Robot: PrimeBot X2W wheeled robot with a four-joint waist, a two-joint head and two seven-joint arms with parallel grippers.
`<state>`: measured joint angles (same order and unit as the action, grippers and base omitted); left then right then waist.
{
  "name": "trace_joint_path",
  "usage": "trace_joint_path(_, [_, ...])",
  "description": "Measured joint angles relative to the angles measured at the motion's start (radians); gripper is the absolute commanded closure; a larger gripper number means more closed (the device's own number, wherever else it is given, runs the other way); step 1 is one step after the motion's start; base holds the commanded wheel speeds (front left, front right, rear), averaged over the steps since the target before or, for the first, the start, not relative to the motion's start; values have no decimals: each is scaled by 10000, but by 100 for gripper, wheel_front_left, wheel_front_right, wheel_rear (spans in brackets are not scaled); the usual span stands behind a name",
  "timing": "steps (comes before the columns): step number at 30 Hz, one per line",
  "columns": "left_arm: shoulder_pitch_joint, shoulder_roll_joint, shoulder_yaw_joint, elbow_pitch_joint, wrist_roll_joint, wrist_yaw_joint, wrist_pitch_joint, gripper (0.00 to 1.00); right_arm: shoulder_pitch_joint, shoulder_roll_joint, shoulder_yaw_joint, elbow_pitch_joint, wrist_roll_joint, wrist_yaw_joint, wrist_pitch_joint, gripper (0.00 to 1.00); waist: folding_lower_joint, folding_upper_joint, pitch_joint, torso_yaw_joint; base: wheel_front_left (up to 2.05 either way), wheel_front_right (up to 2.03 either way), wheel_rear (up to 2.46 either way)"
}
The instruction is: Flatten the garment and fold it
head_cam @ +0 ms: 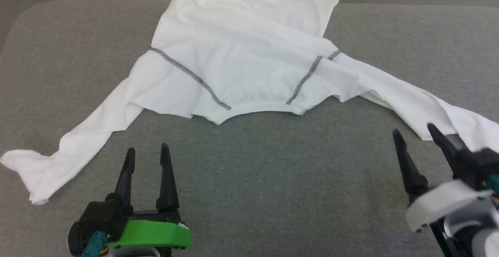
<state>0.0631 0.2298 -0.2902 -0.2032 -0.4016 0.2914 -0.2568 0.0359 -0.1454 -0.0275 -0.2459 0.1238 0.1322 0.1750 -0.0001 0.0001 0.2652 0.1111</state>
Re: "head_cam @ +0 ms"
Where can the white long-sleeve garment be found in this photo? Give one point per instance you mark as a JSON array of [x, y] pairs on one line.
[[241, 42]]

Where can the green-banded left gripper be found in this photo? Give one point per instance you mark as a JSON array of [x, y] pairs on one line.
[[152, 233]]

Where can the grey fabric table cover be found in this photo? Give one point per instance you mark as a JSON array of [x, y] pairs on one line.
[[273, 179]]

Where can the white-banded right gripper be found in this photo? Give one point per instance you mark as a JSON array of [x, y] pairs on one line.
[[444, 202]]

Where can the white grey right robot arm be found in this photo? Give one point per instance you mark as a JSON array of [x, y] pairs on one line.
[[475, 237]]

